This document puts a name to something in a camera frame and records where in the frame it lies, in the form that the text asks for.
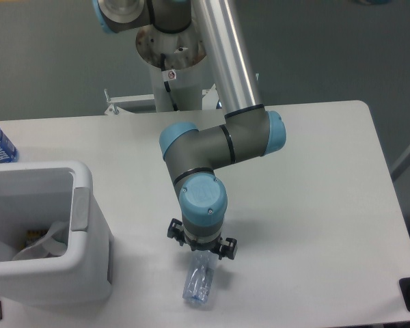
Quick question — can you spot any crushed clear plastic bottle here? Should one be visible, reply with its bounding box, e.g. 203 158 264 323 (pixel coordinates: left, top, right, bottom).
182 251 217 305

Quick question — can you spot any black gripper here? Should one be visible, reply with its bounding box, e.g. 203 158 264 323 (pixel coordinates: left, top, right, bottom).
167 218 238 260

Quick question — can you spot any white plastic wrapper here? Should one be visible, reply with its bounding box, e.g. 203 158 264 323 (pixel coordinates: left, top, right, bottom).
12 221 68 261

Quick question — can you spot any white metal base frame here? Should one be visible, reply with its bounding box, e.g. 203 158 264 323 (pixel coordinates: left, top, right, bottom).
103 72 260 116

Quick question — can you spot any white plastic trash can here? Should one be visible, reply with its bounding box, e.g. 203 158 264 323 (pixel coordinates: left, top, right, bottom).
0 161 114 305

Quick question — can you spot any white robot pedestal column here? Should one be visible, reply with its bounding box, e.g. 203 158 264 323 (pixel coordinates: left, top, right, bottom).
135 22 218 112

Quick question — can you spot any colourful snack wrapper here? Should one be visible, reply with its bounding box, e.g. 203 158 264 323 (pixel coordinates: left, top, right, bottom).
24 230 48 247

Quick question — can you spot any black cable on pedestal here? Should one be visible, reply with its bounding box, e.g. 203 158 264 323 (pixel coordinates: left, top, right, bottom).
159 53 179 112

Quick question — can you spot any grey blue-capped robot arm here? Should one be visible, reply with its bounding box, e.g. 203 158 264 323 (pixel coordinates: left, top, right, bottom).
93 1 286 259

